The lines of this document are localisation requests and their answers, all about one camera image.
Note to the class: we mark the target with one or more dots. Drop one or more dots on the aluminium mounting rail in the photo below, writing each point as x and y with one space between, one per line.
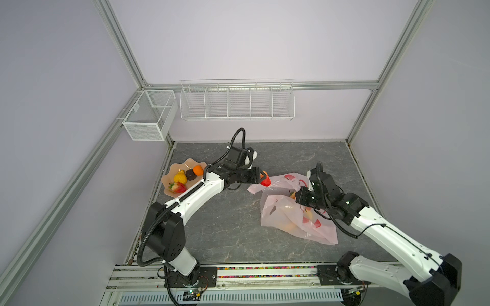
245 284

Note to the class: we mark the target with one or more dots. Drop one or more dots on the dark purple plum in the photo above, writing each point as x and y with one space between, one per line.
190 175

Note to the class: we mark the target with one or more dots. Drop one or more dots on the small red strawberry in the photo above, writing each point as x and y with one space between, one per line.
177 187

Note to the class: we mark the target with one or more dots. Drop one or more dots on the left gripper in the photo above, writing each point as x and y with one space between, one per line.
255 173

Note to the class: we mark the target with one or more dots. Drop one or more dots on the orange fruit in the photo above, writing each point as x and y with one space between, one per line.
198 170

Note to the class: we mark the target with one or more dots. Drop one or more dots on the long white wire basket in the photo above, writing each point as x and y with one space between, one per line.
237 99

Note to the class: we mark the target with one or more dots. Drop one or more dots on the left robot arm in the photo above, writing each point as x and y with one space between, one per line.
163 233

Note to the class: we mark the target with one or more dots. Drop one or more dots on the large red strawberry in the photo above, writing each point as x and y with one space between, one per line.
265 179

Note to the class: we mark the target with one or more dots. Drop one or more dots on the pink wavy fruit plate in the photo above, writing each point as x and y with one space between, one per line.
174 168

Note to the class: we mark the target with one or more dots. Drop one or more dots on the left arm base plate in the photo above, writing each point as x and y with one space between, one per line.
201 277

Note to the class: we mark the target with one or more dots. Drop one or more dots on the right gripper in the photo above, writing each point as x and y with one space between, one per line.
300 197

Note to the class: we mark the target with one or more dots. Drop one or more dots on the yellow lemon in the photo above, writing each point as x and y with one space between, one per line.
180 177

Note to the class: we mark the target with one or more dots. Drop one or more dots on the small white mesh basket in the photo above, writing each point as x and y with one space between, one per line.
151 116

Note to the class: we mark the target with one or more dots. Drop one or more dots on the pink plastic bag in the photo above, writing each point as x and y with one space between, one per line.
279 210

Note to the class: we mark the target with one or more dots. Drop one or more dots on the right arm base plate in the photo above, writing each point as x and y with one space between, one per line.
330 275

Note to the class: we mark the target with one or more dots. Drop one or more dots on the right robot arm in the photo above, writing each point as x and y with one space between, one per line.
423 275

